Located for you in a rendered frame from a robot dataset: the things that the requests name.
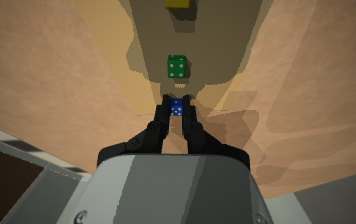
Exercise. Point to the yellow die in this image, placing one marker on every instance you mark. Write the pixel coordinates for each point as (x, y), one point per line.
(177, 4)

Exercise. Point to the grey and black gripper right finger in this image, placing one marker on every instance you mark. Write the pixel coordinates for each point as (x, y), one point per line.
(204, 143)

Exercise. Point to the green die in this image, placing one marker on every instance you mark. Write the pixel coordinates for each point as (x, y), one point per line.
(176, 66)

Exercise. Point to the tan mat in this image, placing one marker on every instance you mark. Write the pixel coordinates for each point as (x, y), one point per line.
(136, 37)

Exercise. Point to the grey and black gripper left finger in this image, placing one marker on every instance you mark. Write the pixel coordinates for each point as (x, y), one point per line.
(149, 140)

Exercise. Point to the blue die with white pips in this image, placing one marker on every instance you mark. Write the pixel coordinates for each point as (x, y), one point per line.
(175, 106)

